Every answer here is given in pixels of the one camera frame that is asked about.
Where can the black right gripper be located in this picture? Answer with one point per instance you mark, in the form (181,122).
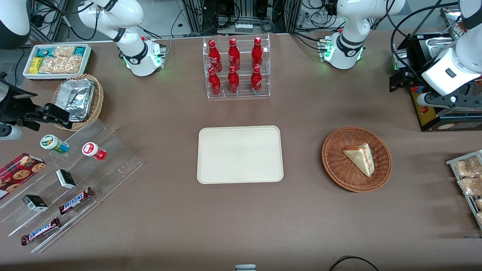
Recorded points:
(10,106)

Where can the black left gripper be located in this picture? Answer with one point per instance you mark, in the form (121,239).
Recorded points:
(411,75)

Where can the triangular sandwich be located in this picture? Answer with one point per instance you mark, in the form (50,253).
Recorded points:
(361,158)

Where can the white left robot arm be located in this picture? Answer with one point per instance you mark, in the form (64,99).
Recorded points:
(350,22)

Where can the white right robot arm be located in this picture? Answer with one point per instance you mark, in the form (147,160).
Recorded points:
(128,15)

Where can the silver foil tray stack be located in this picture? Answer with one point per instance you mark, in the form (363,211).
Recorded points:
(77,98)

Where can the small oval wicker basket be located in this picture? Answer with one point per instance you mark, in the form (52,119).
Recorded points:
(98,99)

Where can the large round wicker basket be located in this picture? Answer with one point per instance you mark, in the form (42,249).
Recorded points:
(335,165)

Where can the cream plastic tray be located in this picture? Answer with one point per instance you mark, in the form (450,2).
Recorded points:
(240,154)

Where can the green lid cup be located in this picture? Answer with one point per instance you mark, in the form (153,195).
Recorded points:
(52,143)

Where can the black food warmer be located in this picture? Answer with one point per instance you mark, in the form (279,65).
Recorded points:
(433,118)

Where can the yellow snack packet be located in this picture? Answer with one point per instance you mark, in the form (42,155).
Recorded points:
(36,65)

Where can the large clear cracker bag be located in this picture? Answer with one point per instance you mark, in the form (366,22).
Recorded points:
(62,64)

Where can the red lid cup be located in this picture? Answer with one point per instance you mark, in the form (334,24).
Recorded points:
(92,150)

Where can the red cookie box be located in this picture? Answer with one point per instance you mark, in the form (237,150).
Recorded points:
(19,175)

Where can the small black white box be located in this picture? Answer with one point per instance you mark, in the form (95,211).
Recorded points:
(34,203)
(66,179)

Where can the steel warmer pan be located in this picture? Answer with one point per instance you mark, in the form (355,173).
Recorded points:
(437,43)

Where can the clear bagged snack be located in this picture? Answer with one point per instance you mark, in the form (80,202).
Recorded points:
(479,205)
(470,186)
(467,167)

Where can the teal snack packet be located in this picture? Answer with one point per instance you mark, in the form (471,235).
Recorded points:
(44,52)
(80,51)

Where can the small clear cracker bag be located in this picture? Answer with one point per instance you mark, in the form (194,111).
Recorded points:
(64,51)

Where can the white rectangular snack bin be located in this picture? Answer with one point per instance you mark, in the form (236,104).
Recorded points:
(87,56)

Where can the clear acrylic stepped display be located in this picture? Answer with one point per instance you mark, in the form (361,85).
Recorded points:
(113,158)

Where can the Snickers chocolate bar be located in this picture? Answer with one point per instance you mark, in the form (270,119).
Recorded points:
(75,200)
(40,231)

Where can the red drink bottle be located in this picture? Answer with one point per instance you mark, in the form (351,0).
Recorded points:
(214,82)
(257,52)
(256,79)
(234,54)
(214,56)
(233,81)

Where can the clear acrylic bottle rack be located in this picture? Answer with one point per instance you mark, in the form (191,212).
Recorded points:
(243,64)

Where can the white power strip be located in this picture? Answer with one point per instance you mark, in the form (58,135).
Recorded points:
(243,27)

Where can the small grey device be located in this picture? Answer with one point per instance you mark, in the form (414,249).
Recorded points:
(245,268)

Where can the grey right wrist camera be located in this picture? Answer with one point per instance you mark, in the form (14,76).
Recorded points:
(9,132)

